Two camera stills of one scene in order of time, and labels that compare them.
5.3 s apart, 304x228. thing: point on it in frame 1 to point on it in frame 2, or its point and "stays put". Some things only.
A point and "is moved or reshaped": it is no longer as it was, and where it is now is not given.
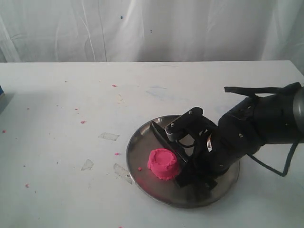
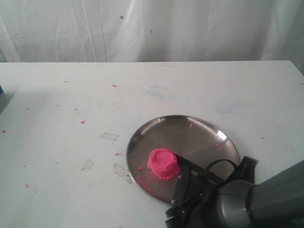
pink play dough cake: (163, 163) stays put
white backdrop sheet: (107, 31) stays put
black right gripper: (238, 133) to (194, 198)
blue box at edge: (1, 90) stays put
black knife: (161, 132) is moved or reshaped
